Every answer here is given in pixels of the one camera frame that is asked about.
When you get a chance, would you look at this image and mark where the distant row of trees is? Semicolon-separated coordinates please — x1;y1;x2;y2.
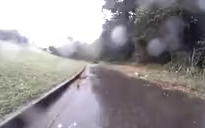
41;35;101;63

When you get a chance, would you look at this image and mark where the wet dark asphalt path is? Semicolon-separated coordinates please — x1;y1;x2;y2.
3;63;205;128

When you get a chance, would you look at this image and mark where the grey stone kerb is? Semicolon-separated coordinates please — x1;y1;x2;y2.
0;64;88;128

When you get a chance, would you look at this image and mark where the wood of trees and bushes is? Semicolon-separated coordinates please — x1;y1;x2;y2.
98;0;205;79

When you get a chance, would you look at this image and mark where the grass slope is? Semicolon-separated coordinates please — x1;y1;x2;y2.
0;38;88;126

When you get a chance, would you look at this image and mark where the grass and dirt verge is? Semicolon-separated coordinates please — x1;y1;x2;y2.
101;62;205;103

